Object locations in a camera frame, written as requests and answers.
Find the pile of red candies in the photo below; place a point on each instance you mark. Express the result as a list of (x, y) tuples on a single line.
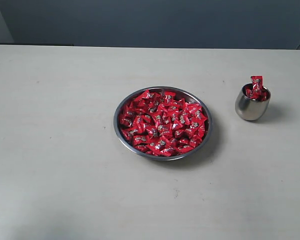
[(162, 125)]

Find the round steel bowl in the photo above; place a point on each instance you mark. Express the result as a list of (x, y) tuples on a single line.
[(122, 140)]

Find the red candy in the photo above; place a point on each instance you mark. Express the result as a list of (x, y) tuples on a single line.
[(255, 90)]

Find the steel cup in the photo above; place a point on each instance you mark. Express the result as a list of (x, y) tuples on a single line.
[(248, 109)]

